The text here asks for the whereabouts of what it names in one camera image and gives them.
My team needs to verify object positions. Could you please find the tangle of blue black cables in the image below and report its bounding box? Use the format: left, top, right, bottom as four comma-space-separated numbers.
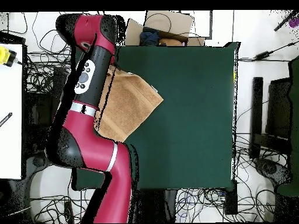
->
175, 188, 226, 223

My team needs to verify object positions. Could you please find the black power adapter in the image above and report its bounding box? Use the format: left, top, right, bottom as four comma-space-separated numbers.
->
255, 51, 274, 61

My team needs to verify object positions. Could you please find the purple round object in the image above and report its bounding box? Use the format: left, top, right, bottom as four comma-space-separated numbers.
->
288, 16, 299, 29

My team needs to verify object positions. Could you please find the tan terry towel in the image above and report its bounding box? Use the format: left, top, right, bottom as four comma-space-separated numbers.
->
94, 65, 164, 144

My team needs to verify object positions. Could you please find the black equipment box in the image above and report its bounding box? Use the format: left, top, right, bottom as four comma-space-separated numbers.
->
24, 67, 65, 152

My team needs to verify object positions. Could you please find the black rectangular box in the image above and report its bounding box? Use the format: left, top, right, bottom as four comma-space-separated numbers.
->
224, 179, 238, 215

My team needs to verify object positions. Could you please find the black pedestal caster foot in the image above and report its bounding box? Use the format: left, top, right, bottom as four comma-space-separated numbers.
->
254, 158, 293, 185
26, 152, 53, 173

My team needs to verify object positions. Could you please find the dark green table cloth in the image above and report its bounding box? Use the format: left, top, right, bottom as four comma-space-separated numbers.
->
70, 38, 240, 191

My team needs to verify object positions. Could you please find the dark green fabric cover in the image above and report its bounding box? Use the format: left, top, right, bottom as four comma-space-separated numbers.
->
277, 55, 299, 197

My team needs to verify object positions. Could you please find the dark blue garment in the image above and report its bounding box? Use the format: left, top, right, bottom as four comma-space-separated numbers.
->
139, 27, 161, 47

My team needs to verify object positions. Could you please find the black rod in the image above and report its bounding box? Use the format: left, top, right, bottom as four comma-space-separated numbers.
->
273, 10, 297, 32

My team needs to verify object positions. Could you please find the orange cloth item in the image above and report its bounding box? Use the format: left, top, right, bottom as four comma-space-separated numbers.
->
159, 37, 183, 47

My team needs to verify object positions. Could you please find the yellow and black tool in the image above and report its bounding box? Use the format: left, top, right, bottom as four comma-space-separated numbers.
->
0, 45, 18, 68

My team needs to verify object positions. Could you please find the brown cardboard box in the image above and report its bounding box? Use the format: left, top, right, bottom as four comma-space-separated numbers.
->
124, 10, 206, 47

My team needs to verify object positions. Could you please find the black marker pen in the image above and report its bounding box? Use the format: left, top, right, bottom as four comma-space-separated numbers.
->
0, 112, 13, 128

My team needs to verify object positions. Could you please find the white side table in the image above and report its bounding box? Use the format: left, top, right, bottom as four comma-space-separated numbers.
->
0, 43, 23, 180

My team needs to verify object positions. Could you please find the black power strip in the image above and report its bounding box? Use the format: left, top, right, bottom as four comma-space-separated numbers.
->
64, 201, 75, 224

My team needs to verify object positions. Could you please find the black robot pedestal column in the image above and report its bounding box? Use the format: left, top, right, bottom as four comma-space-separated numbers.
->
133, 189, 179, 223

